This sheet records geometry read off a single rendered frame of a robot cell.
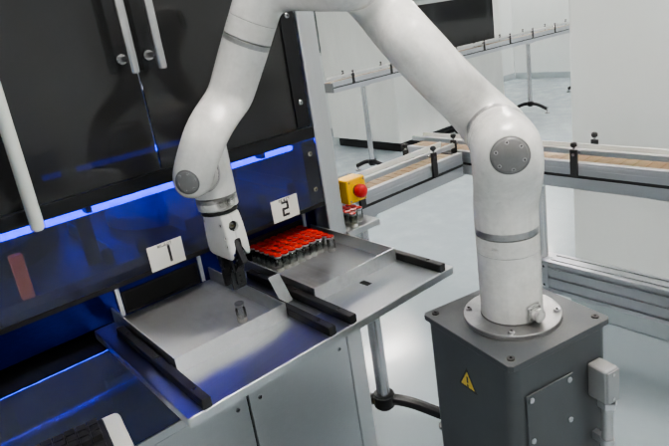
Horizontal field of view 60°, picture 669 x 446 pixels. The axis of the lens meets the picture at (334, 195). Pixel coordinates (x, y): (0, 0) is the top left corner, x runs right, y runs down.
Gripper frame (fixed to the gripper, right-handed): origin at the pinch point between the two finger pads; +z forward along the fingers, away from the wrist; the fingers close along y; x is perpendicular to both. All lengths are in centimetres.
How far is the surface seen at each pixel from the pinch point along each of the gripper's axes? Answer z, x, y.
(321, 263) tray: 10.6, -29.1, 9.0
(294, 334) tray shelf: 11.1, -3.8, -13.4
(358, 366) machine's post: 54, -44, 20
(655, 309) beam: 52, -120, -36
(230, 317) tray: 10.6, 0.9, 4.3
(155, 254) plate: -4.4, 8.5, 18.9
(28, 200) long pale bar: -25.7, 31.4, 11.4
